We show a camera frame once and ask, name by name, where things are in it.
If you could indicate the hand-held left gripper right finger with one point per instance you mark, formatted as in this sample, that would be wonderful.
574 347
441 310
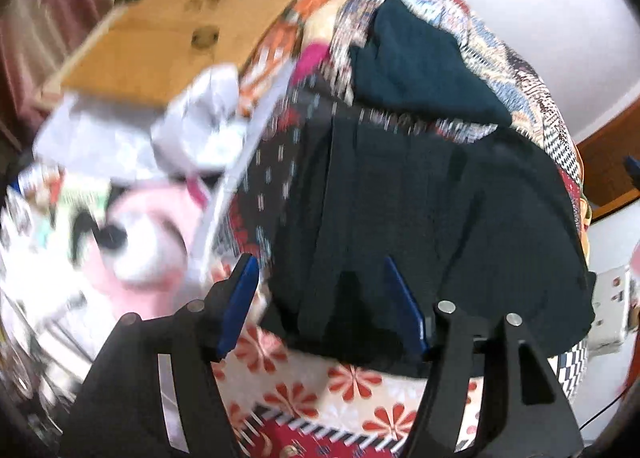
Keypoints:
411 318

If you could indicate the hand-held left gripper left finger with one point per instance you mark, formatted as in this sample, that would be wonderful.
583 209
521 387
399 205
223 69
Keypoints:
239 305

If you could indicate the dark teal pants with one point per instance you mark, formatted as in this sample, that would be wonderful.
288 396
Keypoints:
400 178

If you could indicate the patterned patchwork blanket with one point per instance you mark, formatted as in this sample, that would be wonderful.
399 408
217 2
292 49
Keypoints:
310 388

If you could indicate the pink plush toy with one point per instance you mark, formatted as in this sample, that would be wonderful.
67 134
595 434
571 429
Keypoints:
145 238

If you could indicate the white power strip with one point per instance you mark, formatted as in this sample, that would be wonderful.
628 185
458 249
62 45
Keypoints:
607 303

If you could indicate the white crumpled cloth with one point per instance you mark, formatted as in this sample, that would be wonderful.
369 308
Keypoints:
150 128

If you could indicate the brown cardboard box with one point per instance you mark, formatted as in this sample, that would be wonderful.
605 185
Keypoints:
175 33

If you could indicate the maroon curtain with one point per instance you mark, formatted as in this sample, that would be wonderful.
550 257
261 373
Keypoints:
45 28

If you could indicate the brown wooden door frame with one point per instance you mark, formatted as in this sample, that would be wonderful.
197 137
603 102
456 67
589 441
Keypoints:
612 168

